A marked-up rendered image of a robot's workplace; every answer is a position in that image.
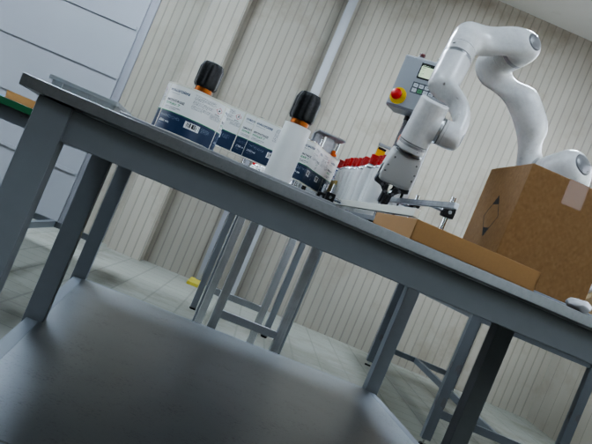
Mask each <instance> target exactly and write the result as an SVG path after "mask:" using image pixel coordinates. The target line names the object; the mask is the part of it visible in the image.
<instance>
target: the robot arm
mask: <svg viewBox="0 0 592 444"><path fill-rule="evenodd" d="M540 51H541V41H540V40H539V38H538V36H537V35H536V34H535V33H533V32H531V31H530V30H528V29H526V28H522V27H518V26H485V25H481V24H478V23H476V22H472V21H467V22H463V23H461V24H460V25H459V26H458V27H457V28H456V29H455V30H454V31H453V33H452V34H451V36H450V38H449V40H448V43H447V45H446V47H445V48H444V50H443V52H442V54H441V56H440V59H439V61H438V62H437V64H436V66H435V68H434V70H433V73H432V75H431V77H430V78H429V80H428V89H429V91H430V93H431V94H432V95H433V96H434V97H435V98H436V99H435V98H434V97H432V96H429V95H425V94H423V95H421V97H420V99H419V101H418V103H417V105H416V106H415V108H414V110H413V112H412V114H411V117H410V119H409V121H408V122H407V124H406V126H405V127H404V129H403V132H402V134H401V136H400V137H399V139H398V141H397V143H396V144H397V146H393V147H392V148H391V150H390V151H389V152H388V154H387V156H386V157H385V159H384V160H383V161H382V163H381V165H380V167H379V169H378V171H377V175H376V176H375V177H374V180H375V181H376V182H378V183H379V184H380V185H381V189H382V192H381V194H380V195H379V197H378V200H377V201H378V204H388V203H389V201H390V199H391V197H392V196H394V195H397V194H400V193H401V194H405V195H408V193H409V189H410V188H411V186H412V184H413V182H414V181H415V179H416V177H417V174H418V170H419V169H420V166H421V162H422V159H421V158H422V157H423V156H424V154H426V152H427V149H428V147H429V145H430V144H436V145H438V146H439V147H441V148H443V149H445V150H448V151H454V150H456V149H457V148H458V147H459V145H460V144H461V142H462V140H463V138H464V136H465V134H466V131H467V129H468V127H469V124H470V105H469V102H468V101H467V98H466V97H465V95H464V93H463V91H462V89H461V88H460V85H461V83H462V81H463V79H464V77H465V75H466V73H467V71H468V69H469V67H470V65H471V63H472V61H473V59H474V57H475V56H478V58H477V60H476V64H475V70H476V73H477V77H478V79H479V81H480V82H481V83H482V84H483V85H484V86H485V87H487V88H488V89H490V90H492V91H493V92H494V93H496V94H498V95H499V96H500V97H501V98H502V99H503V101H504V102H505V104H506V105H507V109H508V111H509V114H510V115H511V118H512V121H513V123H514V127H515V131H516V136H517V144H518V152H517V162H516V165H517V166H520V165H527V164H533V163H535V164H537V165H539V166H541V167H544V168H547V169H549V170H551V171H552V172H555V173H557V174H561V175H563V176H565V177H566V178H569V179H572V180H575V181H577V182H579V183H582V184H584V185H586V186H588V187H589V184H590V182H591V178H592V167H591V165H590V162H589V160H588V158H587V157H586V156H585V155H584V154H583V153H582V152H580V151H577V150H564V151H561V152H556V153H553V154H551V155H548V156H546V157H543V155H542V144H543V141H544V139H545V137H546V134H547V130H548V121H547V116H546V113H545V110H544V106H543V103H542V101H541V99H540V96H539V94H538V93H537V91H536V90H535V89H534V88H532V87H530V86H528V85H525V84H523V83H520V82H519V81H517V80H516V79H515V78H514V76H513V71H515V70H518V69H520V68H521V67H523V66H525V65H527V64H529V63H531V62H533V61H534V60H535V59H536V58H537V57H538V55H539V54H540ZM447 112H449V113H450V114H451V116H452V120H453V121H452V122H451V121H450V120H448V119H446V117H445V116H446V114H447ZM389 184H391V185H393V187H392V188H391V189H390V191H389V192H388V188H389Z"/></svg>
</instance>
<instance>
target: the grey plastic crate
mask: <svg viewBox="0 0 592 444"><path fill-rule="evenodd" d="M49 78H51V79H52V83H51V85H54V86H57V87H59V88H61V89H64V90H65V91H67V92H70V93H73V94H76V95H77V96H79V97H82V98H84V99H86V100H89V101H91V102H93V103H96V104H98V105H100V106H103V107H105V108H108V109H110V110H112V111H115V112H116V113H118V114H119V113H120V112H121V111H122V112H123V113H126V114H129V115H131V113H130V112H129V111H128V110H127V109H126V108H125V107H123V106H122V105H121V104H120V103H118V102H116V101H114V100H111V99H109V98H107V97H104V96H102V95H100V94H97V93H96V92H92V91H90V90H88V89H85V88H84V87H82V86H79V85H76V84H73V83H71V82H70V81H67V80H65V79H63V78H59V77H58V76H55V75H53V74H50V75H49Z"/></svg>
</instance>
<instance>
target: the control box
mask: <svg viewBox="0 0 592 444"><path fill-rule="evenodd" d="M422 63H427V64H431V65H433V66H436V64H437V63H436V62H433V61H429V60H426V59H423V58H419V57H416V56H413V55H406V57H405V59H404V61H403V65H402V67H401V69H400V71H399V73H398V76H397V78H396V82H395V83H394V85H393V88H392V90H393V89H395V88H399V89H400V90H401V91H402V96H401V98H399V99H397V100H395V99H393V98H392V97H391V92H390V95H389V97H388V100H387V102H386V105H387V106H388V107H389V108H390V109H391V110H392V111H393V112H394V113H398V114H400V115H407V116H409V117H411V114H412V112H413V110H414V108H415V106H416V105H417V103H418V101H419V99H420V97H421V95H418V94H416V93H413V92H410V89H411V87H412V84H413V82H418V83H420V84H423V85H428V81H426V80H423V79H420V78H417V75H418V72H419V69H420V67H421V65H422ZM392 90H391V91H392Z"/></svg>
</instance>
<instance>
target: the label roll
mask: <svg viewBox="0 0 592 444"><path fill-rule="evenodd" d="M230 109H231V108H230V107H229V106H227V105H226V104H224V103H222V102H221V101H219V100H216V99H214V98H212V97H211V96H209V95H207V94H205V93H202V92H199V91H198V90H195V89H193V88H190V87H188V86H185V85H182V84H178V83H175V82H171V81H170V82H169V83H168V86H167V88H166V91H165V93H164V95H163V98H162V100H161V102H160V104H159V107H158V110H157V112H156V115H155V116H154V118H153V121H152V125H154V126H157V127H159V128H161V129H163V130H166V131H169V132H171V133H173V134H175V135H177V136H179V137H183V138H185V139H187V140H189V141H191V142H193V143H196V144H199V145H201V146H203V147H205V148H208V149H210V150H212V151H213V149H214V147H215V144H216V143H217V141H218V137H219V134H220V132H221V130H222V128H223V126H224V124H225V121H226V118H227V116H228V114H229V111H230Z"/></svg>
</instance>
